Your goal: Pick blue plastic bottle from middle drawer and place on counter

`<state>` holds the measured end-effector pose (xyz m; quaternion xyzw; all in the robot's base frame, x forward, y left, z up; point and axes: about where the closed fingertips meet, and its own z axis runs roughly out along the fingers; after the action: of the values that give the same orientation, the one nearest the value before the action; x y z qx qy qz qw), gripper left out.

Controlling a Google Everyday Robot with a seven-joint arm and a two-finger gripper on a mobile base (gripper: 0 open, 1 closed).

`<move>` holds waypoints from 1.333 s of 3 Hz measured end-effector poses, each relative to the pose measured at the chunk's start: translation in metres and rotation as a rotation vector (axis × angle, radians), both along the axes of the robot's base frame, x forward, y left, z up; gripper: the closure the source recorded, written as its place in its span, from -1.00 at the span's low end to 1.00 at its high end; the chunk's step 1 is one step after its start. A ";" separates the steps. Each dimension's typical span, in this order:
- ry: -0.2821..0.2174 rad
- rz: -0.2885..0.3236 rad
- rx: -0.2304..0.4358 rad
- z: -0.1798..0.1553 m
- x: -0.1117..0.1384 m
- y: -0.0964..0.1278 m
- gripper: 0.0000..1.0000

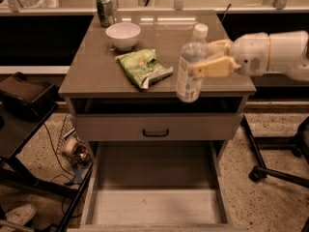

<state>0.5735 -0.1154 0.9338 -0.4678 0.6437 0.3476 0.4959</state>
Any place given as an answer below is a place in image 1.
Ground closed drawer with black handle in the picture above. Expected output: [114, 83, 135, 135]
[70, 114, 242, 141]

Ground white shoe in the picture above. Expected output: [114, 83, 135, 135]
[5, 204, 37, 225]

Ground white ceramic bowl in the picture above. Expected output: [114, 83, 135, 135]
[105, 22, 141, 50]

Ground clear plastic water bottle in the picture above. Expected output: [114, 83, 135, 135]
[176, 23, 209, 102]

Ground green soda can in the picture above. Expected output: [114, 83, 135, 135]
[96, 0, 115, 28]

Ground black cable on floor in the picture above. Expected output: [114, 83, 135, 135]
[42, 121, 85, 219]

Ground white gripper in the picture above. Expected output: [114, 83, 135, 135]
[193, 33, 269, 77]

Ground open grey bottom drawer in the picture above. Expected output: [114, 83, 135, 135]
[68, 141, 245, 232]

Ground dark brown box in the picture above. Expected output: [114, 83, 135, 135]
[0, 72, 57, 120]

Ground grey drawer cabinet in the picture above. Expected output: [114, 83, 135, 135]
[59, 19, 255, 154]

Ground black side cart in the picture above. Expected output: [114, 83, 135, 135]
[0, 101, 94, 232]

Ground black chair base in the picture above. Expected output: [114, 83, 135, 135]
[240, 117, 309, 188]

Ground wire mesh basket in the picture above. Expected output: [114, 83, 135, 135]
[57, 114, 92, 165]

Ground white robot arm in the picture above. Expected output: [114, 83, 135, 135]
[193, 31, 309, 81]

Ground white tape roll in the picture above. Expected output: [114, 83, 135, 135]
[63, 137, 78, 155]

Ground green chip bag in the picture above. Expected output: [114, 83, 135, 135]
[115, 49, 173, 89]

